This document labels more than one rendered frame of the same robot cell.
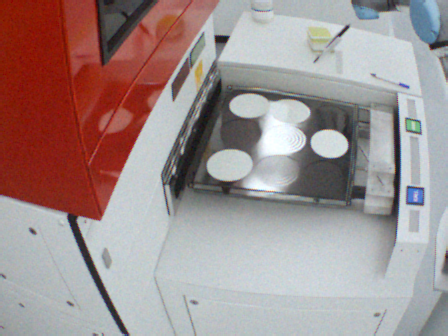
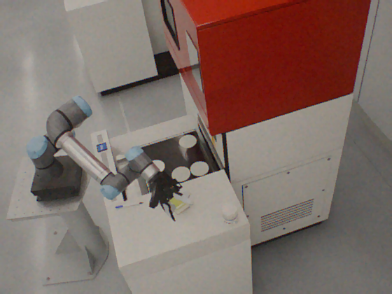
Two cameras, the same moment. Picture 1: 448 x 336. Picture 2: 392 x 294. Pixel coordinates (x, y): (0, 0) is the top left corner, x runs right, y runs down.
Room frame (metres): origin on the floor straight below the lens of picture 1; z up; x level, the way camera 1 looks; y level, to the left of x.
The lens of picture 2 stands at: (2.55, -0.75, 2.68)
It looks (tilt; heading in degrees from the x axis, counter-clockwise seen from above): 47 degrees down; 152
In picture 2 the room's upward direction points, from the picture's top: 9 degrees counter-clockwise
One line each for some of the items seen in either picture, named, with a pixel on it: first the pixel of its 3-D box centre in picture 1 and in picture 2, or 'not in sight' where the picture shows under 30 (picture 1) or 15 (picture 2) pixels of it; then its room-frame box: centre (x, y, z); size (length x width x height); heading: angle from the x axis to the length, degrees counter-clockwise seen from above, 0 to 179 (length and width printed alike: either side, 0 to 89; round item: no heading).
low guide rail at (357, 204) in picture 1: (302, 197); not in sight; (0.98, -0.17, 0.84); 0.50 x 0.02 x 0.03; 73
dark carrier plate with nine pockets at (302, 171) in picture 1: (286, 139); (174, 160); (1.11, -0.15, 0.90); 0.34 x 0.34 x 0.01; 73
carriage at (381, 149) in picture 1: (381, 158); (130, 181); (1.05, -0.41, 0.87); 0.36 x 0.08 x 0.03; 163
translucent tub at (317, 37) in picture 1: (320, 40); (178, 203); (1.43, -0.31, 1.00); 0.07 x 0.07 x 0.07; 2
